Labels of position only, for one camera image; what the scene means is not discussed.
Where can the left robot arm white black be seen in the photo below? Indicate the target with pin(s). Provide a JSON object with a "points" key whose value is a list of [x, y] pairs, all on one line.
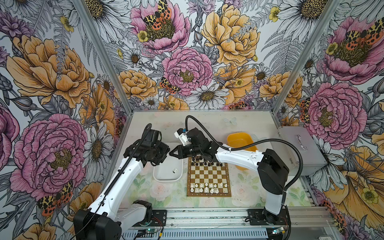
{"points": [[102, 220]]}

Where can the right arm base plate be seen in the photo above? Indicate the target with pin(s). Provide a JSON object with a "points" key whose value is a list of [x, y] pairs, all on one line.
{"points": [[261, 217]]}

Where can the aluminium corner post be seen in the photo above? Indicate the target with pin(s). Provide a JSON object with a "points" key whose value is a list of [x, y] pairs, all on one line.
{"points": [[93, 33], [323, 22]]}

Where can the white plastic tray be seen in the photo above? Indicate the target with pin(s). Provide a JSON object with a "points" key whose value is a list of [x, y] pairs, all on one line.
{"points": [[170, 170]]}

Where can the wooden chess board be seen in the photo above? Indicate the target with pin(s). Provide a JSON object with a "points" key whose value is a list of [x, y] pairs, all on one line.
{"points": [[207, 179]]}

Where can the yellow plastic tray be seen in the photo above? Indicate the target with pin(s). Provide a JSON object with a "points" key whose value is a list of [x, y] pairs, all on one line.
{"points": [[237, 140]]}

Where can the aluminium corner post right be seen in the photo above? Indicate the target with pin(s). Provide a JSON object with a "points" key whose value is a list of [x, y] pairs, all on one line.
{"points": [[323, 22]]}

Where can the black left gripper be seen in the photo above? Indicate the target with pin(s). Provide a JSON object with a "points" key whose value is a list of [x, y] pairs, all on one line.
{"points": [[165, 149]]}

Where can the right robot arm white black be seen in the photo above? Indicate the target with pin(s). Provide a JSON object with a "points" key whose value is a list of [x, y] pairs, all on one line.
{"points": [[273, 172]]}

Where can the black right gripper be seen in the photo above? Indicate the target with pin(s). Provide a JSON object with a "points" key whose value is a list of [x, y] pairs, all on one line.
{"points": [[180, 150]]}

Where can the grey metal box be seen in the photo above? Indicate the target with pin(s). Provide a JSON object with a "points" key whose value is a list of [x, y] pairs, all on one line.
{"points": [[313, 159]]}

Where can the aluminium corner post left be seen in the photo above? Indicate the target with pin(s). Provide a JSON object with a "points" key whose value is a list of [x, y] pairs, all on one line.
{"points": [[93, 33]]}

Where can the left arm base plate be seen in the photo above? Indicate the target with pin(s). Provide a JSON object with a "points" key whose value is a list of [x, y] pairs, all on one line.
{"points": [[158, 219]]}

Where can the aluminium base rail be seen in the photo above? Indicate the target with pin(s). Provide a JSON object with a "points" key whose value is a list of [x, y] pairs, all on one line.
{"points": [[227, 217]]}

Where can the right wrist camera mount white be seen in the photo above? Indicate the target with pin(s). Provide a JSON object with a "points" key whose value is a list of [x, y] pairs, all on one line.
{"points": [[181, 134]]}

